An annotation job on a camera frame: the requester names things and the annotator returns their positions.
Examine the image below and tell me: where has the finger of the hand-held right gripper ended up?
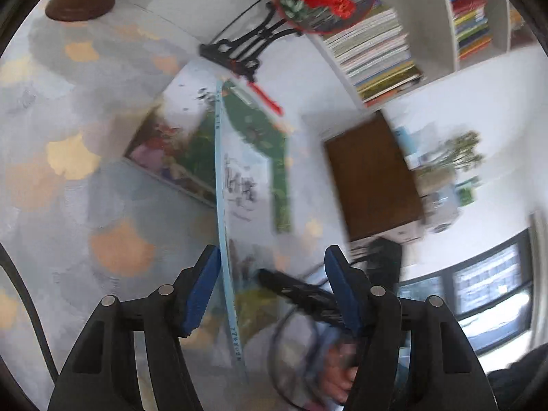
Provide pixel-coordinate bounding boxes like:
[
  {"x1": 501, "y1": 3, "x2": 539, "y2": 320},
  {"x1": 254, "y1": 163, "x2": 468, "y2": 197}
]
[{"x1": 256, "y1": 267, "x2": 345, "y2": 328}]

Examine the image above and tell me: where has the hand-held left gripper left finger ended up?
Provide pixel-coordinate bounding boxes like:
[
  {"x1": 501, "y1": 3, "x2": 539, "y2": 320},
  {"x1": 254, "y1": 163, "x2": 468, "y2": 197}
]
[{"x1": 47, "y1": 244, "x2": 221, "y2": 411}]

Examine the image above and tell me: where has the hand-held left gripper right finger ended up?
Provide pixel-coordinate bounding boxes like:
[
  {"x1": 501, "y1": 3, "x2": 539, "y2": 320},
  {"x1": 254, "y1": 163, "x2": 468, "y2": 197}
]
[{"x1": 324, "y1": 245, "x2": 499, "y2": 411}]

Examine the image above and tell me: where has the pale book with grass picture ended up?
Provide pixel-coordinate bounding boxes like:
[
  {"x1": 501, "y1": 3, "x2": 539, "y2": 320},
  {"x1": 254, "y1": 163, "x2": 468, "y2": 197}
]
[{"x1": 214, "y1": 78, "x2": 300, "y2": 388}]

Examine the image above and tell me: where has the pale book with flower picture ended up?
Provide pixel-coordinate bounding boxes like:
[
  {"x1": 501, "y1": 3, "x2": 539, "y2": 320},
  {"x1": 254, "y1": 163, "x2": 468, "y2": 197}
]
[{"x1": 123, "y1": 58, "x2": 223, "y2": 208}]

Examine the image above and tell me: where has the person's right forearm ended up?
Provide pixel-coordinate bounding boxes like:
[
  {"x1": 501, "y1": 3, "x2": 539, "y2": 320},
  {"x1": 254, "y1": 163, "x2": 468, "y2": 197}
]
[{"x1": 488, "y1": 347, "x2": 548, "y2": 411}]

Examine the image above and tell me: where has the row of pale books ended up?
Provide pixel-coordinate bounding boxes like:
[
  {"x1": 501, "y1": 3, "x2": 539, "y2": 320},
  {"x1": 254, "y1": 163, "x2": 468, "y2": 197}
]
[{"x1": 317, "y1": 0, "x2": 424, "y2": 108}]

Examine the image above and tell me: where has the row of red green books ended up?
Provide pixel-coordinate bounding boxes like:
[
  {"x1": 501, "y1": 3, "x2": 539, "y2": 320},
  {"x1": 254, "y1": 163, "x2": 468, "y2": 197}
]
[{"x1": 451, "y1": 0, "x2": 493, "y2": 61}]

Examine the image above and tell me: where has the person's right hand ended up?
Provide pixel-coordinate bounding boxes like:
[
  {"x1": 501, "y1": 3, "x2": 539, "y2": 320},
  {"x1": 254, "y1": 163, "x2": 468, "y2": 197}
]
[{"x1": 319, "y1": 336, "x2": 362, "y2": 405}]

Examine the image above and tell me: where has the brown wooden cabinet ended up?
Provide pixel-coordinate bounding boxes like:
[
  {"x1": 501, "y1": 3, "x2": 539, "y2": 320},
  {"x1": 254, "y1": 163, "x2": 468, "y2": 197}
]
[{"x1": 323, "y1": 111, "x2": 424, "y2": 242}]

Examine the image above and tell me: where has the plant in tall vase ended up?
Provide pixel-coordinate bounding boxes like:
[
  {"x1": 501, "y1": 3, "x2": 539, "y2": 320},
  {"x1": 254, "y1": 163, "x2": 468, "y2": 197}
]
[{"x1": 413, "y1": 130, "x2": 486, "y2": 198}]

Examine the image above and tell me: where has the window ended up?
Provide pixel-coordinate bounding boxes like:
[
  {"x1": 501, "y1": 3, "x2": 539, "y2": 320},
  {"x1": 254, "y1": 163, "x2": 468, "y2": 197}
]
[{"x1": 398, "y1": 229, "x2": 540, "y2": 356}]

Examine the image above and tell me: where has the green box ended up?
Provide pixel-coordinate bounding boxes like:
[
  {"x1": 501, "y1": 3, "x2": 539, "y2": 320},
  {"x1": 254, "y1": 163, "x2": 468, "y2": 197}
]
[{"x1": 456, "y1": 180, "x2": 476, "y2": 206}]

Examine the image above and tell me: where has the light blue box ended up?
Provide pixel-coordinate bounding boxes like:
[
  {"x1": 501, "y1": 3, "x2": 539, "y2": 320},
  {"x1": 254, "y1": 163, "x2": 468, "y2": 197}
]
[{"x1": 394, "y1": 126, "x2": 420, "y2": 167}]

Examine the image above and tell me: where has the red tassel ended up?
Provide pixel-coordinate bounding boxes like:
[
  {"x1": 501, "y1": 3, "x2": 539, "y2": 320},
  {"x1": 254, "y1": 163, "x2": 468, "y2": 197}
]
[{"x1": 231, "y1": 62, "x2": 285, "y2": 116}]

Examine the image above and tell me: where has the black fan stand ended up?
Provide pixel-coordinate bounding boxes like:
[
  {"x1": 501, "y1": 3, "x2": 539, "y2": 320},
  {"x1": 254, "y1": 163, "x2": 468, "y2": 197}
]
[{"x1": 199, "y1": 2, "x2": 300, "y2": 82}]

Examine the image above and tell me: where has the white bookshelf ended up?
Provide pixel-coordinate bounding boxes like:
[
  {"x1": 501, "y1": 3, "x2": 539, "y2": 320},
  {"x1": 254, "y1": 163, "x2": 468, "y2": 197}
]
[{"x1": 240, "y1": 0, "x2": 540, "y2": 108}]

